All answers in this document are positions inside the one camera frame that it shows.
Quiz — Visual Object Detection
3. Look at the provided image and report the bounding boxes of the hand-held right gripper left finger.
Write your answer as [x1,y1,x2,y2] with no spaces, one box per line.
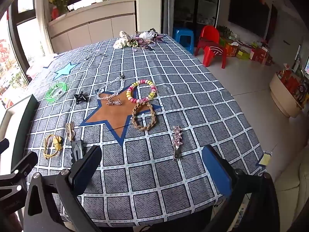
[23,145,102,232]

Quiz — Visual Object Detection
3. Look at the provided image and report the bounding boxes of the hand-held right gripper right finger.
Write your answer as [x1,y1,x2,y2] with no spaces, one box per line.
[201,145,282,232]

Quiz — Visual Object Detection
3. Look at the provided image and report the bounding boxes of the beige hair tie loop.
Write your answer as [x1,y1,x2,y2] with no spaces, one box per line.
[65,122,75,142]

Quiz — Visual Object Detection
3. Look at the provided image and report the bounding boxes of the yellow flower hair tie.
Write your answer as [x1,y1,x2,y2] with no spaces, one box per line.
[43,134,64,159]

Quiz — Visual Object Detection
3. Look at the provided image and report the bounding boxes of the dark green storage box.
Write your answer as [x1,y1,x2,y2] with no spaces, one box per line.
[0,94,37,155]

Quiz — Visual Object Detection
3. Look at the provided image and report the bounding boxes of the pink star hair clip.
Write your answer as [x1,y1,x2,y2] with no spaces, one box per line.
[172,125,183,162]

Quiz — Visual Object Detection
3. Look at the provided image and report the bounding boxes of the brown braided hair tie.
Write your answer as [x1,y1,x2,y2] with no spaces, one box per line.
[131,101,157,132]

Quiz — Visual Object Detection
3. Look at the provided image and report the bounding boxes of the black claw hair clip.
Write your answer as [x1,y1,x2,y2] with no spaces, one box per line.
[74,91,88,104]

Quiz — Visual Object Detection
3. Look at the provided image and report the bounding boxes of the green translucent bracelet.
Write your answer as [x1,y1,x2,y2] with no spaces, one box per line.
[45,82,69,103]

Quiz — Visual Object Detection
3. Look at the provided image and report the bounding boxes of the colourful bead bracelet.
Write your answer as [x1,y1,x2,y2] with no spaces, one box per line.
[126,79,157,104]

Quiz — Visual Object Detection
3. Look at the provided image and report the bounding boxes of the black snap hair clip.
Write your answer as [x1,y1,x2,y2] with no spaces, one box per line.
[71,140,85,161]

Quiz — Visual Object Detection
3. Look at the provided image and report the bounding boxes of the grey checked tablecloth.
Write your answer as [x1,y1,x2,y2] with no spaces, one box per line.
[25,34,266,228]

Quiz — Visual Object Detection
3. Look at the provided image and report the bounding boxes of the brown star patch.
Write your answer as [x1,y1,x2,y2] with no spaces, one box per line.
[80,87,163,147]

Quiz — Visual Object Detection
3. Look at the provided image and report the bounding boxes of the cream sofa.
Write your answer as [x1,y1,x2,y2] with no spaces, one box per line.
[275,157,309,232]

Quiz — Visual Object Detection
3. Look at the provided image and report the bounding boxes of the pink star patch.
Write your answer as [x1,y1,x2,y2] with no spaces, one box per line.
[26,64,50,78]

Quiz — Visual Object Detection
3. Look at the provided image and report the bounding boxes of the light blue star patch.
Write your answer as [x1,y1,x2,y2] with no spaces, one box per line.
[53,62,80,80]

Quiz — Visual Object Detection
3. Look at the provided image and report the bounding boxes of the round cream display stand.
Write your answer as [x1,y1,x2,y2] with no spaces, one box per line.
[269,63,309,118]

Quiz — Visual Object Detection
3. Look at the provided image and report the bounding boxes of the pile of gift boxes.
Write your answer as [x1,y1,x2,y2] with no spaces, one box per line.
[220,36,273,66]

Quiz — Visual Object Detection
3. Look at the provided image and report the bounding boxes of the red plastic chair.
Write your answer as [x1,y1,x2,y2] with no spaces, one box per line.
[194,25,227,68]

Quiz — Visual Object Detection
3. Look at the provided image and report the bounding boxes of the cream dotted scrunchie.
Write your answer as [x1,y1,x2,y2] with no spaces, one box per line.
[113,31,132,49]

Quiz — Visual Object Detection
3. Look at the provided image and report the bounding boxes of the pile of purple hair accessories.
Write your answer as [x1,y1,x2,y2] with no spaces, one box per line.
[133,29,167,52]

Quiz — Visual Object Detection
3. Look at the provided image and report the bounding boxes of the cream sideboard cabinet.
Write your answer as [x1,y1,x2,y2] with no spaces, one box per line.
[47,0,137,54]

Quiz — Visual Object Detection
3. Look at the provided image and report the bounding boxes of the green potted plant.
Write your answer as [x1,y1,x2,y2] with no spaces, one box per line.
[217,25,234,38]

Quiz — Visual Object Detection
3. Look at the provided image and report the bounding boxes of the blue plastic stool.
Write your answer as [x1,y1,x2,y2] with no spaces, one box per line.
[172,26,195,55]

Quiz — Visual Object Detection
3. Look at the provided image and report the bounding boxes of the white lace scrunchie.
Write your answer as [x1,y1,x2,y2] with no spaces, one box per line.
[139,31,155,40]

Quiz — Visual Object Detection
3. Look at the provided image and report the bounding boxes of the yellow flower bouquet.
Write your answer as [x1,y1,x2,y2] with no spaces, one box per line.
[48,0,73,17]

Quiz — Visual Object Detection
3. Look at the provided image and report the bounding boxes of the glass door display cabinet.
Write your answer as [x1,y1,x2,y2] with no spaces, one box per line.
[166,0,221,44]

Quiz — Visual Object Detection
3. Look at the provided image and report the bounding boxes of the clear crystal bead bracelet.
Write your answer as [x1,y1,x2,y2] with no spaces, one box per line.
[96,74,126,101]

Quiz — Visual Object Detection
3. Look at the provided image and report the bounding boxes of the black wall television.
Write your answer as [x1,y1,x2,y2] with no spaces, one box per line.
[228,0,270,38]

